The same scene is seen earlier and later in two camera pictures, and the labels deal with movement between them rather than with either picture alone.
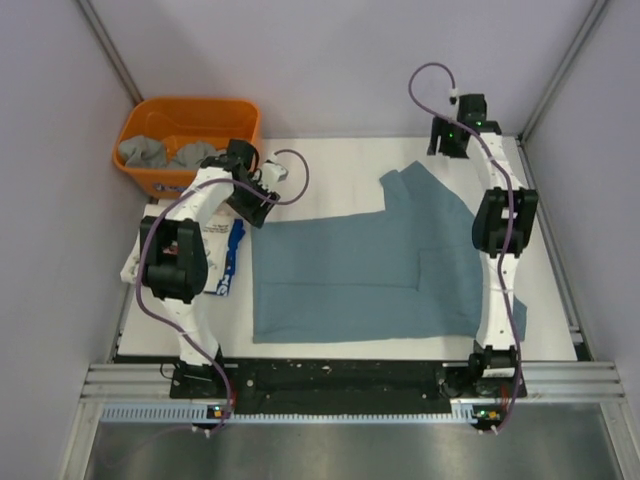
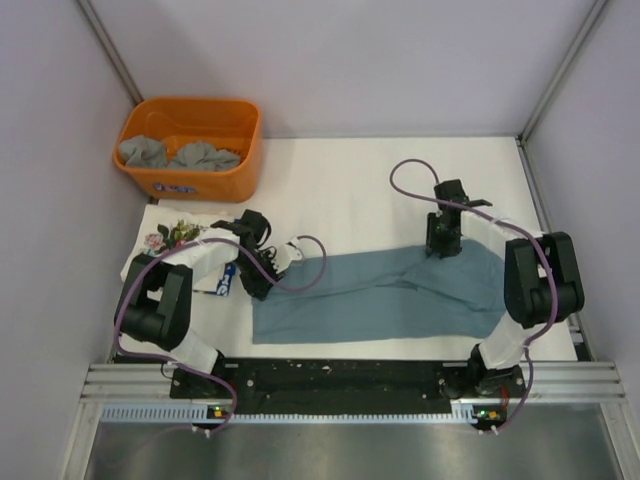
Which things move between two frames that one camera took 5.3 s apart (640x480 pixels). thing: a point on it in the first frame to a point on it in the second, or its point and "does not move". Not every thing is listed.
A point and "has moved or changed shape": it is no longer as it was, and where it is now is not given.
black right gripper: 439,127 to 432,244
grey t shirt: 145,152 does not move
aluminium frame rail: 544,382 does not move
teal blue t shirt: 410,272 has moved or changed shape
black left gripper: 254,213 to 259,288
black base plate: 334,387 does not move
